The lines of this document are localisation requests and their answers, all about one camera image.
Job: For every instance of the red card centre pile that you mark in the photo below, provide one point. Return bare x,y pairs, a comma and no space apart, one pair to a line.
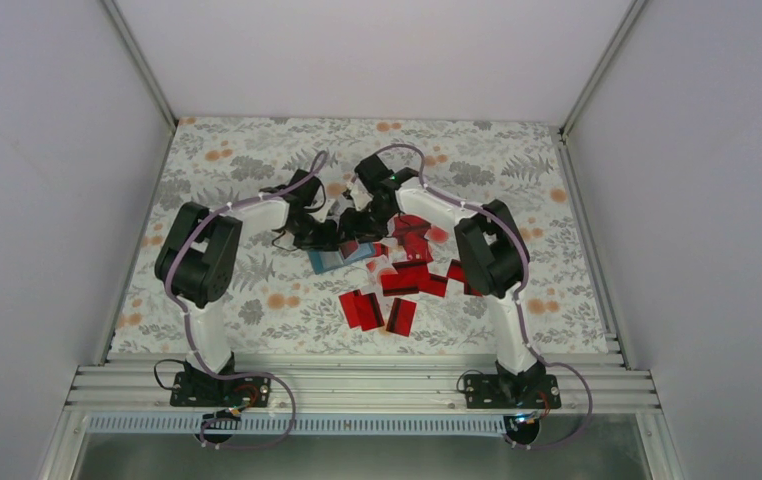
415,246

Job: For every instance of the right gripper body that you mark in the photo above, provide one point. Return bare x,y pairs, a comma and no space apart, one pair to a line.
371,225

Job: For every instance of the floral table mat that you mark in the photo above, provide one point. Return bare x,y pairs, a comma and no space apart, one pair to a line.
276,304

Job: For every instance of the red card front middle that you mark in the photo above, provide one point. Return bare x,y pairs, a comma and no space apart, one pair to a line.
401,317

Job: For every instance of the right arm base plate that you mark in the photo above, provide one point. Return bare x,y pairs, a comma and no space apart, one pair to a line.
490,392

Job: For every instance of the perforated cable tray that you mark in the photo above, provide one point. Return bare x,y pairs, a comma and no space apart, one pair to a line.
303,424

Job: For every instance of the teal leather card holder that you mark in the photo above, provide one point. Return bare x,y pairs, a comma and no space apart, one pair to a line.
326,261

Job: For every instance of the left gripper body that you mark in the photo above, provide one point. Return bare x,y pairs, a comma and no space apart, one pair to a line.
310,237

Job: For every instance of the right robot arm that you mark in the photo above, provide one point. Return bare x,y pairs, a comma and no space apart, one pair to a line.
491,252

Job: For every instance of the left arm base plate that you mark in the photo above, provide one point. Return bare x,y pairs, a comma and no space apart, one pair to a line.
198,390

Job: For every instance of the red card pile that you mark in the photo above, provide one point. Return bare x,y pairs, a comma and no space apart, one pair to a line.
415,246
405,225

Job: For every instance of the red card with stripe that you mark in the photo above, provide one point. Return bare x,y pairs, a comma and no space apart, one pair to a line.
349,248

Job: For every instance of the white card red dot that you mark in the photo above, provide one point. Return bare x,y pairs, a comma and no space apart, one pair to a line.
437,235

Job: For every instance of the aluminium rail frame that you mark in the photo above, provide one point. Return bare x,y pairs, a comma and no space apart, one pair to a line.
365,384

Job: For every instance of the red card front left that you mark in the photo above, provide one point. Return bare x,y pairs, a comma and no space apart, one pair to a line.
361,310

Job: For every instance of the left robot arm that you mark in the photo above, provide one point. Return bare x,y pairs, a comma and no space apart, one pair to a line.
197,260

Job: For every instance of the red card right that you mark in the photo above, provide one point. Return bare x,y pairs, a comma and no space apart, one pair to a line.
456,272

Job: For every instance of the red card top pile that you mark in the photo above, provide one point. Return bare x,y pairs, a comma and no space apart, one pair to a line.
405,225

